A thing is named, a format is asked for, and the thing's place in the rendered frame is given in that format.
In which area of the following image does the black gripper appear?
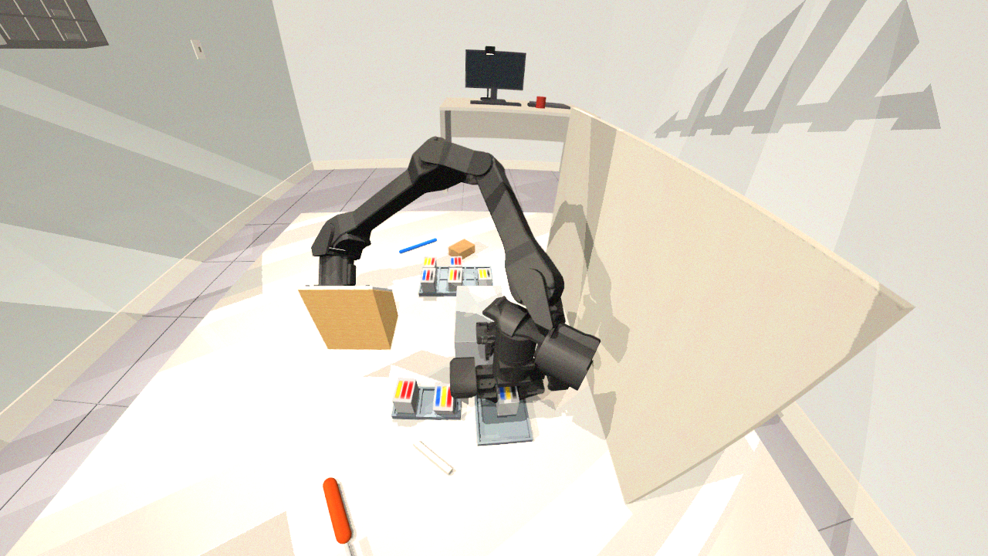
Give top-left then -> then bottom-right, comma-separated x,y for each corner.
449,347 -> 569,403

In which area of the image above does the blue rod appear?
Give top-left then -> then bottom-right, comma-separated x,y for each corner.
399,239 -> 438,254

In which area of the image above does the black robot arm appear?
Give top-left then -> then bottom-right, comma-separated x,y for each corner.
311,136 -> 601,391

